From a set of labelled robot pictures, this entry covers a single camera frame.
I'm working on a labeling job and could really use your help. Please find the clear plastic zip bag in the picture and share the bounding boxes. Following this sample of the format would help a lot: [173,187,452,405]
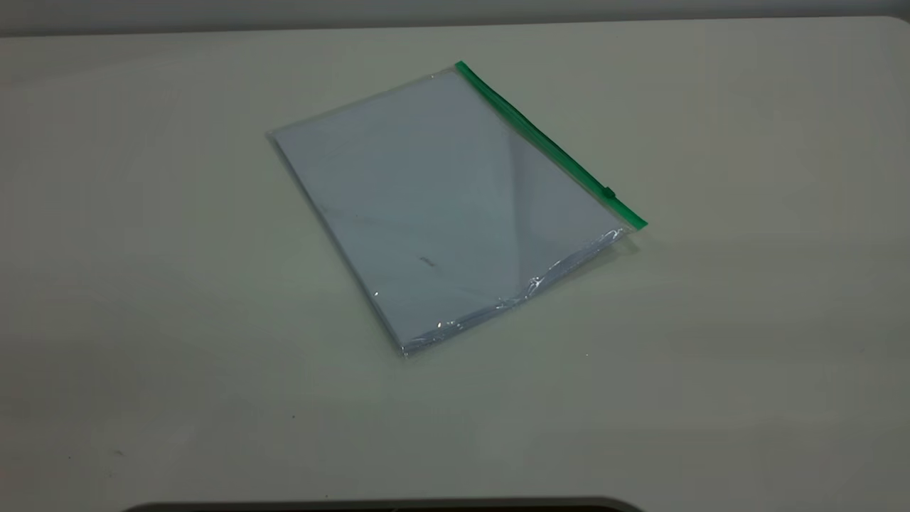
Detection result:
[267,60,648,358]

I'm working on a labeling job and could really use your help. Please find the white paper sheets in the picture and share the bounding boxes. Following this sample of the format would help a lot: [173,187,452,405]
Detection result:
[274,71,626,353]

